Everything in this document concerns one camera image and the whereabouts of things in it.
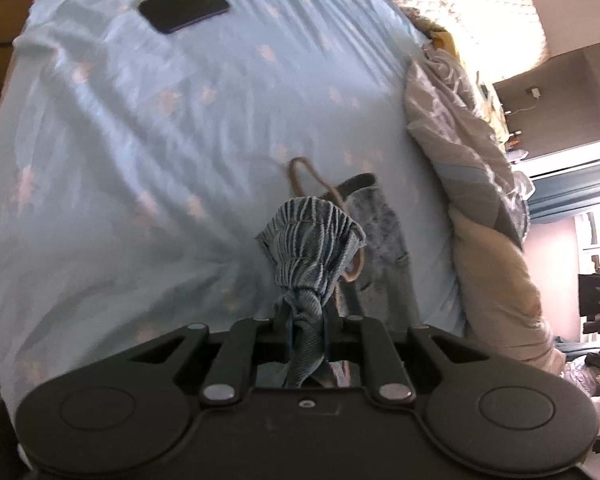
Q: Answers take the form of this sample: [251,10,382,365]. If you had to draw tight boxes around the grey beige duvet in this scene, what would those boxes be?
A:
[404,45,566,376]

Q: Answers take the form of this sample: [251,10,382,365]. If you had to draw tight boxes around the bedside toiletry bottles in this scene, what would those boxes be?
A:
[502,125,528,161]

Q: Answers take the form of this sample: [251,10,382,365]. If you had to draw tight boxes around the yellow pillow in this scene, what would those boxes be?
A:
[420,17,468,61]

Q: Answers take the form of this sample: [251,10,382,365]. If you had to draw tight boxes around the black smartphone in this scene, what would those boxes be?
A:
[137,0,231,35]

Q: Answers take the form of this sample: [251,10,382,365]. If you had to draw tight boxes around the pile of clothes on chair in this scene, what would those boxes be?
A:
[560,340,600,403]

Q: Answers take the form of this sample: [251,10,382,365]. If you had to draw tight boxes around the light blue star-print bed sheet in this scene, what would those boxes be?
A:
[0,0,468,411]

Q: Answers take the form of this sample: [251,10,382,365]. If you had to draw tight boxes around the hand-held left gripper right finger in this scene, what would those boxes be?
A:
[322,312,491,406]

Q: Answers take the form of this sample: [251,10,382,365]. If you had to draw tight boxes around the crumpled light blue cloth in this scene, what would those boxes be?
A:
[510,170,536,221]

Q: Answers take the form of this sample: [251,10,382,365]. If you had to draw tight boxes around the white quilted headboard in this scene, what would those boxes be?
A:
[350,0,551,68]

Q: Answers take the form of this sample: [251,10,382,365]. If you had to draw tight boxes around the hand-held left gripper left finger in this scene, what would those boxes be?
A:
[127,316,293,408]

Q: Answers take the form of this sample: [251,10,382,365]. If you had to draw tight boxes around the blue curtain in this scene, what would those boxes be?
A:
[527,160,600,223]

